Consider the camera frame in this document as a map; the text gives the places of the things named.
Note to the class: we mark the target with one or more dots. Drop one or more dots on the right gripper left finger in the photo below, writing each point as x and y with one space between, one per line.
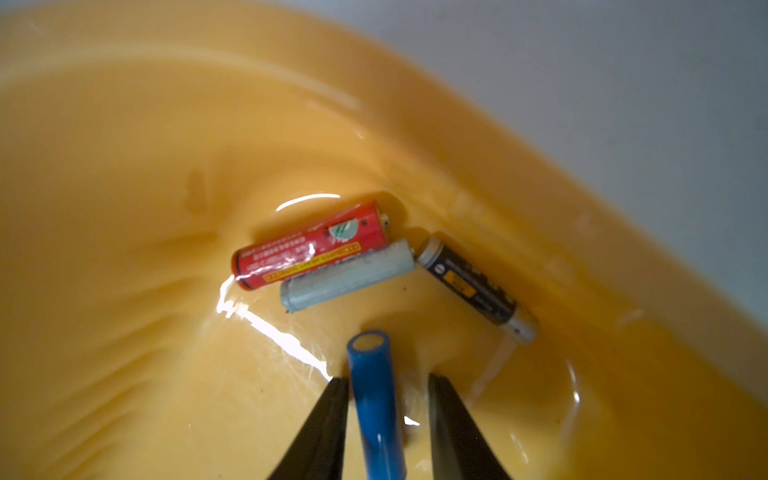
317 451

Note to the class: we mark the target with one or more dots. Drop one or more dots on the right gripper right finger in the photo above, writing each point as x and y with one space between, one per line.
458 448

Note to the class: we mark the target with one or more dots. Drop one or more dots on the blue battery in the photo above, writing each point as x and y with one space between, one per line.
373 385

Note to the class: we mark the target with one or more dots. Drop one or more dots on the yellow plastic storage box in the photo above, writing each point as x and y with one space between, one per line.
143 142

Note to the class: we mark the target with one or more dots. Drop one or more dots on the black silver battery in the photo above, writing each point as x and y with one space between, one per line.
477 289

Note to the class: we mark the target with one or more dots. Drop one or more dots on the pale grey battery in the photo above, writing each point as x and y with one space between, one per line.
348 276

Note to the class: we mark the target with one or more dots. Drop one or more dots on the red Huahong battery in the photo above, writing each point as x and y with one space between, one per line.
360 229

